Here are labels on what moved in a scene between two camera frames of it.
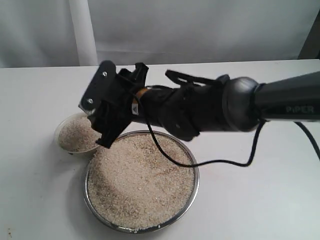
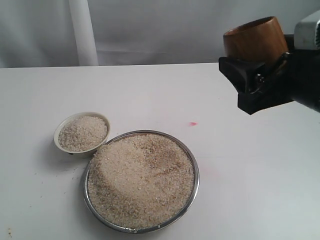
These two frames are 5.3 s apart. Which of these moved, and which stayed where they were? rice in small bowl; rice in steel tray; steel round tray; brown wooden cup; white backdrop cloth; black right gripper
Moved: black right gripper; brown wooden cup
Stayed: rice in steel tray; rice in small bowl; white backdrop cloth; steel round tray
